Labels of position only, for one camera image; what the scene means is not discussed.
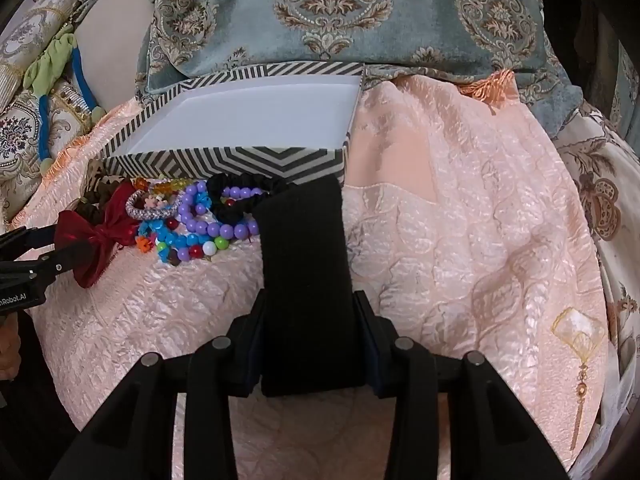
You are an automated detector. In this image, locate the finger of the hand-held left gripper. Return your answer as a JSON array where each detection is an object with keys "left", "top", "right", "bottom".
[
  {"left": 0, "top": 251, "right": 67, "bottom": 281},
  {"left": 0, "top": 226, "right": 58, "bottom": 261}
]

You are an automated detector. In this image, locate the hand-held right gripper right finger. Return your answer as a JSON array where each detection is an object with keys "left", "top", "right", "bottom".
[{"left": 352, "top": 290, "right": 573, "bottom": 480}]

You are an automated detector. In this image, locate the green blue plush toy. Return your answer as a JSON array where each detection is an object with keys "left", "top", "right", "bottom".
[{"left": 24, "top": 27, "right": 108, "bottom": 176}]

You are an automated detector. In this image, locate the pink quilted bedspread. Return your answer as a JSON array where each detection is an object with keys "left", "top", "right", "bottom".
[{"left": 10, "top": 72, "right": 613, "bottom": 480}]

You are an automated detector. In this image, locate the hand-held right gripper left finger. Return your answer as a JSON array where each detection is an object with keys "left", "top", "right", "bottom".
[{"left": 50, "top": 290, "right": 266, "bottom": 480}]

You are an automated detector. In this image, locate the striped cardboard box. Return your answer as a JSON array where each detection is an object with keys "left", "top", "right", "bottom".
[{"left": 87, "top": 61, "right": 366, "bottom": 186}]

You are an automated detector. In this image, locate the orange yellow crystal bracelet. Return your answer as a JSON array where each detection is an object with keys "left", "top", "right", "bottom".
[{"left": 131, "top": 176, "right": 193, "bottom": 196}]

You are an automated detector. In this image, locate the red satin hair bow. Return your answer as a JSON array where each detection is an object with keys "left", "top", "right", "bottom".
[{"left": 52, "top": 180, "right": 141, "bottom": 289}]

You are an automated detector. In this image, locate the teal damask cushion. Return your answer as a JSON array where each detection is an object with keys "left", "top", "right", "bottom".
[{"left": 45, "top": 0, "right": 586, "bottom": 136}]

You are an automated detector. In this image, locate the brown scrunchie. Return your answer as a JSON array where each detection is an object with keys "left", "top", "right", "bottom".
[{"left": 75, "top": 175, "right": 136, "bottom": 221}]

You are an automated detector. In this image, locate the black scrunchie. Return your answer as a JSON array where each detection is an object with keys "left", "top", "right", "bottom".
[{"left": 206, "top": 172, "right": 288, "bottom": 226}]

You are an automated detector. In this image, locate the cream floral cushion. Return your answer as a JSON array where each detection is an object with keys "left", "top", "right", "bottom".
[{"left": 0, "top": 80, "right": 101, "bottom": 221}]

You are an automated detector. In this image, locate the lilac rhinestone bracelet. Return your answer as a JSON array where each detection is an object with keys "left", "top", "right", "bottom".
[{"left": 125, "top": 190, "right": 186, "bottom": 221}]

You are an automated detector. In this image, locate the colourful flower bead bracelet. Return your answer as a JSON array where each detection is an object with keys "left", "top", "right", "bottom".
[{"left": 135, "top": 195, "right": 173, "bottom": 253}]

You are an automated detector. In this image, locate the purple bead bracelet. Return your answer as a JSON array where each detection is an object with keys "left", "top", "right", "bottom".
[{"left": 177, "top": 182, "right": 266, "bottom": 241}]

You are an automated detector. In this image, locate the black knit headband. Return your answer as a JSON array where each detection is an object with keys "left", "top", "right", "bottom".
[{"left": 255, "top": 176, "right": 368, "bottom": 398}]

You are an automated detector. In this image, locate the beige smooth cushion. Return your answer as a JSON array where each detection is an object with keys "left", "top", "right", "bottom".
[{"left": 75, "top": 0, "right": 156, "bottom": 111}]

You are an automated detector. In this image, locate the cream bolster pillow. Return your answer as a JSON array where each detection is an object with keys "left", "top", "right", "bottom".
[{"left": 0, "top": 0, "right": 83, "bottom": 91}]

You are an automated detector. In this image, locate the multicolour round bead bracelet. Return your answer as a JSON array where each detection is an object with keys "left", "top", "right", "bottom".
[{"left": 155, "top": 205, "right": 236, "bottom": 263}]

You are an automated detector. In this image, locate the floral patterned cloth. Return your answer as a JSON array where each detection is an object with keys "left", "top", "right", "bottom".
[{"left": 540, "top": 35, "right": 640, "bottom": 411}]

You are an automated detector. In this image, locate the blue bead bracelet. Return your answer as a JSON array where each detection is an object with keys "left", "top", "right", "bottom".
[{"left": 137, "top": 220, "right": 201, "bottom": 266}]

